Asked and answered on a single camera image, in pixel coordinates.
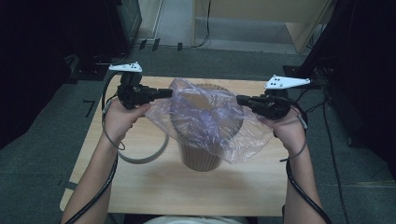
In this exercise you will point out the dark floor tape patch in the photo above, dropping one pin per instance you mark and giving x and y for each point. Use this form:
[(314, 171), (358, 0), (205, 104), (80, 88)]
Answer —
[(69, 185)]

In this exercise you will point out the black floor tape strip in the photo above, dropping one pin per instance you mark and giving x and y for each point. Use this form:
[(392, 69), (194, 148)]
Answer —
[(142, 44), (179, 46), (156, 44)]

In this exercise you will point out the black floor tape corner mark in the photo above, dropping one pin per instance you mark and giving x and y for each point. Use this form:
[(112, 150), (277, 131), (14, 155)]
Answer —
[(90, 107)]

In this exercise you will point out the black stand base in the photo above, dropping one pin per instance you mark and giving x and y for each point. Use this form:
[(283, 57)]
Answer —
[(90, 73)]

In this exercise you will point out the light wooden cabinet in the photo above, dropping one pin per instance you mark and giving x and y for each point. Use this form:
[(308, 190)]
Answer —
[(264, 9)]

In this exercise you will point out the dark equipment cabinet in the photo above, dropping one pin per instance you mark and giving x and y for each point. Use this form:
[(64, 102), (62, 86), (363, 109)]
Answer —
[(124, 21)]

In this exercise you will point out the person's white shirt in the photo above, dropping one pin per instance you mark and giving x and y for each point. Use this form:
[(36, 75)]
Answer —
[(193, 220)]

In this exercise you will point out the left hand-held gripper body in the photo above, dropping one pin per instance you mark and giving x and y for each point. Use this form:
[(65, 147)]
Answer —
[(134, 93)]

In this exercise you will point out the purple plastic trash bag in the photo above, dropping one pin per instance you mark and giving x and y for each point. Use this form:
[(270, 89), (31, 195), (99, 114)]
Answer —
[(218, 137)]

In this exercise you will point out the black slanted metal stand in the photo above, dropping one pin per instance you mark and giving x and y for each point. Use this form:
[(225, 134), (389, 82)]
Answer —
[(323, 40)]

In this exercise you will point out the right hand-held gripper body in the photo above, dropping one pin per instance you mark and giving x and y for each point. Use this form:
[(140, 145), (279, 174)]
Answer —
[(274, 105)]

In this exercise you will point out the person's right hand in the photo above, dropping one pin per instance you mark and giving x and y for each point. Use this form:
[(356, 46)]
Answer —
[(292, 133)]

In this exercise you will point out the black square base plate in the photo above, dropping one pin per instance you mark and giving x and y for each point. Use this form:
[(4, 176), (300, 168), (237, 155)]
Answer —
[(292, 71)]

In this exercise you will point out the black curtain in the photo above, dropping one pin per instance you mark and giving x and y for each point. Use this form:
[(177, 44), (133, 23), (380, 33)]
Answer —
[(370, 93), (28, 62)]

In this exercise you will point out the person's left hand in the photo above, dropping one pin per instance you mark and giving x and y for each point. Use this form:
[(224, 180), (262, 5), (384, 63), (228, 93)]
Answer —
[(120, 123)]

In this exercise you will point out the brown ribbed trash can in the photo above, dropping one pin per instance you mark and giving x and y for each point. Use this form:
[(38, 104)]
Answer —
[(199, 160)]

